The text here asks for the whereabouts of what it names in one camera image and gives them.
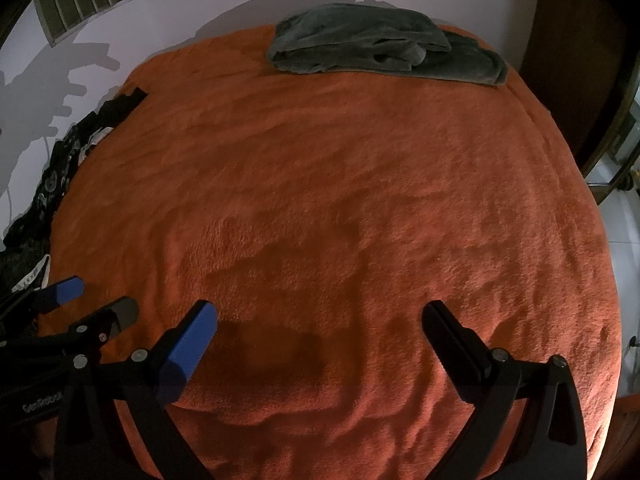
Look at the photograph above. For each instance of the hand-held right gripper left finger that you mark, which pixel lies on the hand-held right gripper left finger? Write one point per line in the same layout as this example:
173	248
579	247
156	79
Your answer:
190	345

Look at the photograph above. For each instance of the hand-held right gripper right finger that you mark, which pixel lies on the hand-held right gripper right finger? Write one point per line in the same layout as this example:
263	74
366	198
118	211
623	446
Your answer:
447	345

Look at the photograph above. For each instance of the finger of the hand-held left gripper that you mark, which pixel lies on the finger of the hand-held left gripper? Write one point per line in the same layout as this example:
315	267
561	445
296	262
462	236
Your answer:
62	292
117	312

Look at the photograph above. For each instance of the orange fleece blanket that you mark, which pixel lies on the orange fleece blanket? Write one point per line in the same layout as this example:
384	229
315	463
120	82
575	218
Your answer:
325	200

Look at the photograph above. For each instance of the black garment with white trim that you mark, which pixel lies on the black garment with white trim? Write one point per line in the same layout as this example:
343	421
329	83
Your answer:
125	105

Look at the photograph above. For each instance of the grey-green folded garment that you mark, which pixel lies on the grey-green folded garment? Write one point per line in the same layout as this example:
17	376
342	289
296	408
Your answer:
360	45

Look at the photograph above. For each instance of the dark wooden door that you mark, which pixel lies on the dark wooden door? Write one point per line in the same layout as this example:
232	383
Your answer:
575	50

